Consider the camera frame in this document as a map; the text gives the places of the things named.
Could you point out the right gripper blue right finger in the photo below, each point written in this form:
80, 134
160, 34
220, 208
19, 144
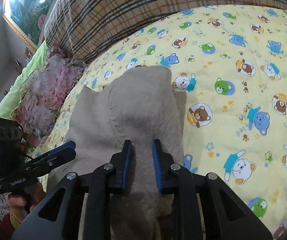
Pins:
162, 163

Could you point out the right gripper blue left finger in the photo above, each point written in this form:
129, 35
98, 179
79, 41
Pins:
119, 175

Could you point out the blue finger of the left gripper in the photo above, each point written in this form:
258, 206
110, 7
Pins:
66, 150

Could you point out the beige knitted garment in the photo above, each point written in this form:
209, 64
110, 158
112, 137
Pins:
141, 105

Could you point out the person's left hand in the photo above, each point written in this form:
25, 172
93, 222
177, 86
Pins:
17, 202

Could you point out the pink floral ruffled pillow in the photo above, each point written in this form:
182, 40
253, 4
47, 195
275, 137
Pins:
45, 90

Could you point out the light green blanket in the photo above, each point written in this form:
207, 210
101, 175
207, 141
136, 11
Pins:
12, 99

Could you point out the yellow cartoon bear quilt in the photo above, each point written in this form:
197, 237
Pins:
231, 61

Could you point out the beige plaid pillow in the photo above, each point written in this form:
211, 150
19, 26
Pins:
85, 28

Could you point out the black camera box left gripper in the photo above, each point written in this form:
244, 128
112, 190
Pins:
11, 155

